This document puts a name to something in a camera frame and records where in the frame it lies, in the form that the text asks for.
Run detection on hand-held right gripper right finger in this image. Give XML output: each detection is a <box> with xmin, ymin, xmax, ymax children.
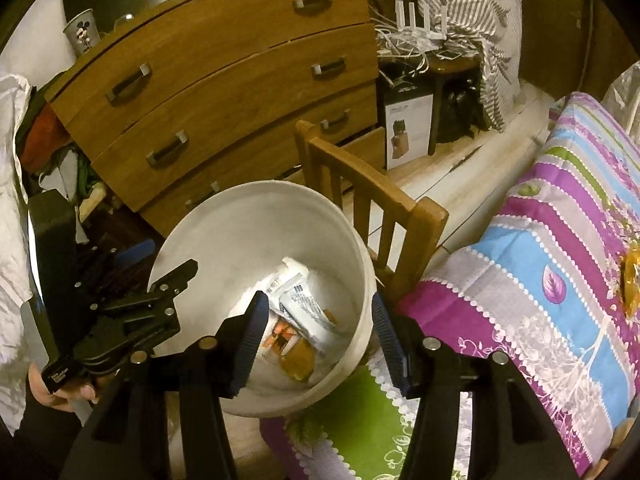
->
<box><xmin>371</xmin><ymin>292</ymin><xmax>583</xmax><ymax>480</ymax></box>

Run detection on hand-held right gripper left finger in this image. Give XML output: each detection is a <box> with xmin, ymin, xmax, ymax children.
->
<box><xmin>60</xmin><ymin>290</ymin><xmax>271</xmax><ymax>480</ymax></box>

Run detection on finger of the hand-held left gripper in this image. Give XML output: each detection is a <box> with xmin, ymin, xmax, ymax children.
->
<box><xmin>75</xmin><ymin>259</ymin><xmax>198</xmax><ymax>376</ymax></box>
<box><xmin>80</xmin><ymin>239</ymin><xmax>157</xmax><ymax>301</ymax></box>

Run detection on orange white medicine box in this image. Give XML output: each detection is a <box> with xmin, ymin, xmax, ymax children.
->
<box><xmin>262</xmin><ymin>322</ymin><xmax>306</xmax><ymax>356</ymax></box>

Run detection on white plastic bucket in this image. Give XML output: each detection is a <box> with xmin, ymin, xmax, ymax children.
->
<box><xmin>147</xmin><ymin>180</ymin><xmax>378</xmax><ymax>418</ymax></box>

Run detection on snack packets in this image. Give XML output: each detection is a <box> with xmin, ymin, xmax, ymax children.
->
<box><xmin>277</xmin><ymin>285</ymin><xmax>338</xmax><ymax>346</ymax></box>

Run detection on small white box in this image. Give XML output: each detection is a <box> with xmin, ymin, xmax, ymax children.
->
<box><xmin>267</xmin><ymin>257</ymin><xmax>311</xmax><ymax>296</ymax></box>

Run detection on person's left hand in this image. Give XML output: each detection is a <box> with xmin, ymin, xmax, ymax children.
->
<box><xmin>27</xmin><ymin>365</ymin><xmax>99</xmax><ymax>413</ymax></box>

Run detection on white crinkled sheet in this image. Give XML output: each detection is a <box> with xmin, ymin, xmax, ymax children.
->
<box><xmin>0</xmin><ymin>75</ymin><xmax>43</xmax><ymax>433</ymax></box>

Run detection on green cloth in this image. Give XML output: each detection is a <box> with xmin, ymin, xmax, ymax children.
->
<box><xmin>75</xmin><ymin>152</ymin><xmax>103</xmax><ymax>201</ymax></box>

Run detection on orange red cloth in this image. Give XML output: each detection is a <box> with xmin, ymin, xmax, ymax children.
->
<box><xmin>17</xmin><ymin>102</ymin><xmax>68</xmax><ymax>171</ymax></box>

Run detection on light wooden chair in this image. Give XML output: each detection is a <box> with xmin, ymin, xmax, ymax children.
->
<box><xmin>294</xmin><ymin>120</ymin><xmax>450</xmax><ymax>306</ymax></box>

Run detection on striped floral blanket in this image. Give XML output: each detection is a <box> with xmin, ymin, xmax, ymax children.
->
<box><xmin>260</xmin><ymin>91</ymin><xmax>640</xmax><ymax>480</ymax></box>

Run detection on wooden dresser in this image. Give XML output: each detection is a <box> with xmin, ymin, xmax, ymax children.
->
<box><xmin>44</xmin><ymin>0</ymin><xmax>388</xmax><ymax>231</ymax></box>

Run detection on printed grey cup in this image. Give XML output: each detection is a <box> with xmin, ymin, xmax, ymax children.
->
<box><xmin>62</xmin><ymin>8</ymin><xmax>98</xmax><ymax>56</ymax></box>

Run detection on knife block carton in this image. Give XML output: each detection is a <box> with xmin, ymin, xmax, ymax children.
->
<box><xmin>382</xmin><ymin>91</ymin><xmax>435</xmax><ymax>171</ymax></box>

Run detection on dark bag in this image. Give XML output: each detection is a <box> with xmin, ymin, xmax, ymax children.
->
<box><xmin>440</xmin><ymin>80</ymin><xmax>488</xmax><ymax>143</ymax></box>

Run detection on yellow candy wrapper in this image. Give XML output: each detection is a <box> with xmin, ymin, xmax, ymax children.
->
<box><xmin>617</xmin><ymin>242</ymin><xmax>640</xmax><ymax>318</ymax></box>

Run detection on white router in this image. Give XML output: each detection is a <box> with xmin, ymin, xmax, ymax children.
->
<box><xmin>392</xmin><ymin>2</ymin><xmax>451</xmax><ymax>43</ymax></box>

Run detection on grey striped cloth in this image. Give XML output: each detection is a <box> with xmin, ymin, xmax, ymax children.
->
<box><xmin>395</xmin><ymin>0</ymin><xmax>523</xmax><ymax>133</ymax></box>

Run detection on white cable bundle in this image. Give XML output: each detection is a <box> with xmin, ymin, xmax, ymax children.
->
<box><xmin>362</xmin><ymin>0</ymin><xmax>481</xmax><ymax>68</ymax></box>

